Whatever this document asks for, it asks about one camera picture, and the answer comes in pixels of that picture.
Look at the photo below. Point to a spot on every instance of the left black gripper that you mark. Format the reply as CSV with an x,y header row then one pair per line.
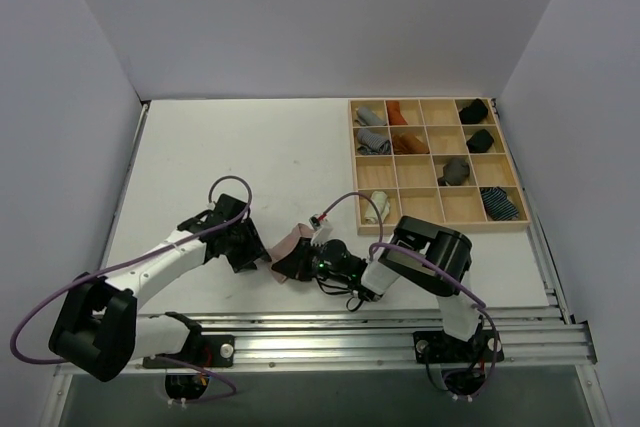
x,y
245,251

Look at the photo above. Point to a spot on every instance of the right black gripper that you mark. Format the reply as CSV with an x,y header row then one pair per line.
x,y
300,260

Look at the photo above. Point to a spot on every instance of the pink underwear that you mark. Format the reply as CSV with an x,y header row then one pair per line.
x,y
286,246

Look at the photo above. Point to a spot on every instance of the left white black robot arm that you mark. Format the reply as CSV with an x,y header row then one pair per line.
x,y
99,328

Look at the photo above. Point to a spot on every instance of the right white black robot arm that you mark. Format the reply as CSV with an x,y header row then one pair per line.
x,y
430,256

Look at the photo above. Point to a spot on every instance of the grey striped rolled cloth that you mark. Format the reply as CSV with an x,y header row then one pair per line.
x,y
372,143

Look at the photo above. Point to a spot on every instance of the orange rolled cloth lower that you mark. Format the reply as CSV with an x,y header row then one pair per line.
x,y
408,144

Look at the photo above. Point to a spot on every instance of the orange rolled cloth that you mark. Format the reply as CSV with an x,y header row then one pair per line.
x,y
408,144
394,113

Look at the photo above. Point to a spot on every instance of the orange rolled cloth upper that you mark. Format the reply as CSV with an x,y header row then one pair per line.
x,y
394,113

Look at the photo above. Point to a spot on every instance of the dark grey rolled cloth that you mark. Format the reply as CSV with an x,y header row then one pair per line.
x,y
455,172

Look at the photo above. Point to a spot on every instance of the wooden compartment tray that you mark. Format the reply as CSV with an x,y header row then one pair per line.
x,y
410,181

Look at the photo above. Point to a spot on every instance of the blue striped rolled cloth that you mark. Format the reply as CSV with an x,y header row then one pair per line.
x,y
497,205

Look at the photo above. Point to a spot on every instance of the black rolled cloth lower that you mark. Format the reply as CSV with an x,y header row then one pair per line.
x,y
480,142

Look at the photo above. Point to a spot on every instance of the black rolled cloth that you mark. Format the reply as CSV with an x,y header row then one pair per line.
x,y
480,142
472,111

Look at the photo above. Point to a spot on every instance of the black rolled cloth upper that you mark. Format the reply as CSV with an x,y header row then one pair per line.
x,y
472,111

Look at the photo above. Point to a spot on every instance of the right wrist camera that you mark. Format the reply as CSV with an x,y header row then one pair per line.
x,y
330,253

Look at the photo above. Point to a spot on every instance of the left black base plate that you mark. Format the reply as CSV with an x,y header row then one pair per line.
x,y
206,351

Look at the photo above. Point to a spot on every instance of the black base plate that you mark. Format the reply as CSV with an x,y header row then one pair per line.
x,y
436,347
206,351

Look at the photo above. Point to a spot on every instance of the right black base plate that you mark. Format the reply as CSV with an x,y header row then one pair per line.
x,y
436,347

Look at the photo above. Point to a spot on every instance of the aluminium frame rail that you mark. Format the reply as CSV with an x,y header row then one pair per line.
x,y
372,339

